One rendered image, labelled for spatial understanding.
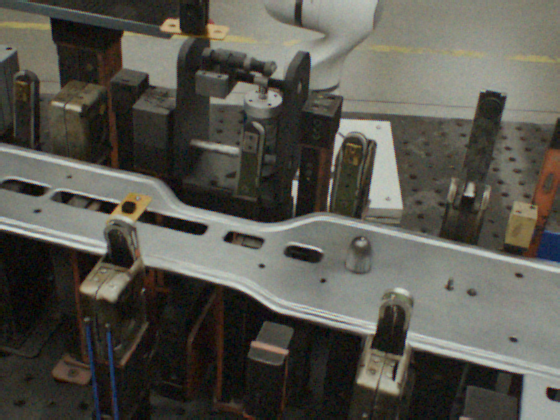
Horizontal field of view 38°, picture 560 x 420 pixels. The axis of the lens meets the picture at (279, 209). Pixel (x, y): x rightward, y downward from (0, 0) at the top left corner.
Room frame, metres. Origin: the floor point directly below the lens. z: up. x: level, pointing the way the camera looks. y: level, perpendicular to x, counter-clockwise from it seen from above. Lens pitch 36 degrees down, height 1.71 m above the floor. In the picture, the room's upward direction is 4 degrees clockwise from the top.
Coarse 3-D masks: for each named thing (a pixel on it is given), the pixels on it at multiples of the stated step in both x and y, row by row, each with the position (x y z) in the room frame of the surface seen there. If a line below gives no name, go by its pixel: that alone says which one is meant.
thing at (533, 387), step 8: (528, 376) 0.68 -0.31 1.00; (536, 376) 0.68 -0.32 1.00; (544, 376) 0.68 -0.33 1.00; (528, 384) 0.67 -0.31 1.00; (536, 384) 0.67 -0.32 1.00; (544, 384) 0.67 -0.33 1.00; (552, 384) 0.67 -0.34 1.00; (520, 392) 0.66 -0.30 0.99; (528, 392) 0.65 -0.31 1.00; (536, 392) 0.65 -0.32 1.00; (544, 392) 0.65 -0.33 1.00; (520, 400) 0.64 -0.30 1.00; (528, 400) 0.64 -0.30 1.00; (536, 400) 0.64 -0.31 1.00; (544, 400) 0.64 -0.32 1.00; (552, 400) 0.64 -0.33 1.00; (520, 408) 0.63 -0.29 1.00; (528, 408) 0.63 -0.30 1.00; (536, 408) 0.63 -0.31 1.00; (544, 408) 0.63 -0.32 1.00; (552, 408) 0.63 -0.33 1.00; (520, 416) 0.62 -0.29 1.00; (528, 416) 0.62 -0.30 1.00; (536, 416) 0.62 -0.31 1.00; (544, 416) 0.62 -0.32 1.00; (552, 416) 0.62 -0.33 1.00
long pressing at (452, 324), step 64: (0, 192) 0.96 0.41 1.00; (128, 192) 0.99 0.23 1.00; (192, 256) 0.85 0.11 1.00; (256, 256) 0.86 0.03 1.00; (384, 256) 0.88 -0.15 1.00; (448, 256) 0.89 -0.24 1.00; (512, 256) 0.90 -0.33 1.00; (320, 320) 0.75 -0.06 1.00; (448, 320) 0.76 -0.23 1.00; (512, 320) 0.77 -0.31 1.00
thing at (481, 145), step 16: (480, 96) 0.98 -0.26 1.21; (496, 96) 0.98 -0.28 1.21; (480, 112) 0.95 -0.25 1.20; (496, 112) 0.95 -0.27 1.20; (480, 128) 0.98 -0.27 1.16; (496, 128) 0.97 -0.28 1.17; (480, 144) 0.97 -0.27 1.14; (464, 160) 0.97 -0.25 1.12; (480, 160) 0.97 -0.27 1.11; (464, 176) 0.96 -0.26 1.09; (480, 176) 0.97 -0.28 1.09; (480, 192) 0.95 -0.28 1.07
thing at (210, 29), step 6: (168, 24) 0.99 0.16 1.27; (174, 24) 0.99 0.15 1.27; (210, 24) 1.00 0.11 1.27; (162, 30) 0.97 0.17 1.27; (168, 30) 0.97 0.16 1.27; (174, 30) 0.97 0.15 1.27; (180, 30) 0.97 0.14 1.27; (210, 30) 0.98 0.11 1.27; (216, 30) 0.98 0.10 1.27; (222, 30) 0.98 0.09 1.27; (228, 30) 0.98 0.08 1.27; (186, 36) 0.96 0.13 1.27; (192, 36) 0.96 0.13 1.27; (198, 36) 0.96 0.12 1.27; (204, 36) 0.96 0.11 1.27; (210, 36) 0.96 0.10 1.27; (216, 36) 0.96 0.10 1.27; (222, 36) 0.96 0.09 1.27
